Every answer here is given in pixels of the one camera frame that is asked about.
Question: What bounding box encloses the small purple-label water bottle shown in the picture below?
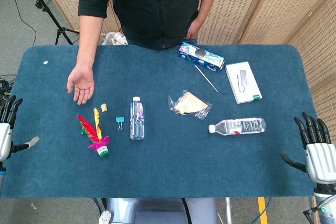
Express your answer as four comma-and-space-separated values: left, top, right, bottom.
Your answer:
129, 96, 145, 141

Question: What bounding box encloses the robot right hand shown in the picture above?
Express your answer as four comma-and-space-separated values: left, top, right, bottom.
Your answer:
280, 112, 336, 184

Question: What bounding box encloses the white USB hub box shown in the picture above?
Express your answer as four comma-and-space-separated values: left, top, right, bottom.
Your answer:
225, 61, 264, 105

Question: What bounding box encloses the blue Oreo cookie box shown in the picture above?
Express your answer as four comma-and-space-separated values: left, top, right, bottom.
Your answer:
177, 41, 226, 74

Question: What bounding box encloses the plastic-wrapped sandwich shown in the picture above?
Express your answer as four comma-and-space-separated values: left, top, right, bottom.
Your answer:
167, 90, 214, 121

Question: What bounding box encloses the grey robot torso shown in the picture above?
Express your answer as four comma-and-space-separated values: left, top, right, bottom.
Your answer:
98, 197, 220, 224

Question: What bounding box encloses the white plastic object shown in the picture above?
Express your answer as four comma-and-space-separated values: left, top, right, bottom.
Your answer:
102, 31, 129, 46

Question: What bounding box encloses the person's right hand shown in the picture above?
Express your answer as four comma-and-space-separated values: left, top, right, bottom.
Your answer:
67, 63, 96, 106

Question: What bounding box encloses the metal table leg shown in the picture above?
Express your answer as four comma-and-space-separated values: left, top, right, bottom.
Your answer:
225, 197, 233, 224

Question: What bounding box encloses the large red-label water bottle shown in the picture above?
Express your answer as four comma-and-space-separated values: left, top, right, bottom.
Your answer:
208, 118, 267, 136

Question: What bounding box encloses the person in black top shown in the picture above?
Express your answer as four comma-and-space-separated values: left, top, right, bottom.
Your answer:
34, 0, 336, 133

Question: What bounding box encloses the blue carpet table cover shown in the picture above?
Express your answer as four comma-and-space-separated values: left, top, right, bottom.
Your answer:
0, 45, 320, 199

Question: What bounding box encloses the person torso in black jacket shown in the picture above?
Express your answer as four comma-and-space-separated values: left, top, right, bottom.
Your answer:
74, 0, 226, 50

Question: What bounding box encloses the colourful feather shuttlecock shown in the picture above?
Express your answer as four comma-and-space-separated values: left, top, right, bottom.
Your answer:
77, 108, 110, 158

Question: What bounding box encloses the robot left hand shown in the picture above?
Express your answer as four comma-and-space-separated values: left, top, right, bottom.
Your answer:
0, 94, 40, 163

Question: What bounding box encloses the thin metal rod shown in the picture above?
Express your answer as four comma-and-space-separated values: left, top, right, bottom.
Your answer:
194, 64, 219, 93

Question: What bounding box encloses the person's right forearm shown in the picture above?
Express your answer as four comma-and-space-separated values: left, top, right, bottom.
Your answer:
76, 14, 106, 73

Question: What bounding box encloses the black tripod stand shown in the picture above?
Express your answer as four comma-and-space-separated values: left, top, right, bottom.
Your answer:
20, 0, 80, 46

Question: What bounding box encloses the black floor cable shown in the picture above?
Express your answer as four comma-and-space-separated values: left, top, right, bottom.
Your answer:
5, 0, 38, 48

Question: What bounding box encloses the person's left hand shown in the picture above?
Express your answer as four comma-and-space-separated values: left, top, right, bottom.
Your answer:
186, 11, 207, 40

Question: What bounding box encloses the black cable bundle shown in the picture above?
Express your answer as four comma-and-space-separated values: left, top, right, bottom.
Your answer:
0, 74, 17, 97

